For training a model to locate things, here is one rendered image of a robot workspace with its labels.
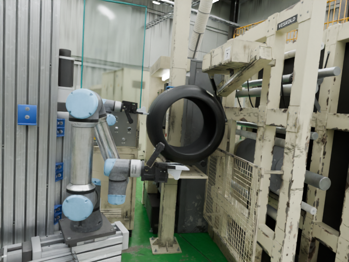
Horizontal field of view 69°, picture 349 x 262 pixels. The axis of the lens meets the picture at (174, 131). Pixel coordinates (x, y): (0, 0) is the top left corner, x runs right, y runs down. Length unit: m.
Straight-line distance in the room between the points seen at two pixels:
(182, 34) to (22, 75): 1.40
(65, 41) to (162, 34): 4.38
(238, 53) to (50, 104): 1.16
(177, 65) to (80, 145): 1.39
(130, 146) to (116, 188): 1.41
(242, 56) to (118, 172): 1.12
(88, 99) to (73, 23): 10.48
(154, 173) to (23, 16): 0.89
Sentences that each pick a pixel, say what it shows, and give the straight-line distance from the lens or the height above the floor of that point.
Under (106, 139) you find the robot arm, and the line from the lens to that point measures 1.20.
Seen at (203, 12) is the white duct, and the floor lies 2.24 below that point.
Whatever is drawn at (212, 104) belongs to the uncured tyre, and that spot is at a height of 1.36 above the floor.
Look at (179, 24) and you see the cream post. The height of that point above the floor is 2.02.
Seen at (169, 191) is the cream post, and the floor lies 0.55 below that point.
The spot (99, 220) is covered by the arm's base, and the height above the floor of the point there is 0.75.
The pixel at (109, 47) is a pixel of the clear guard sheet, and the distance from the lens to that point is 2.48.
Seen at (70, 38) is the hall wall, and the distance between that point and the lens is 11.33.
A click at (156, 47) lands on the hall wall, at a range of 12.56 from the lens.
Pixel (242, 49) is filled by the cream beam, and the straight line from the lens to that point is 1.78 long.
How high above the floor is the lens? 1.32
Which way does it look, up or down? 5 degrees down
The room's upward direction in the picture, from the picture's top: 4 degrees clockwise
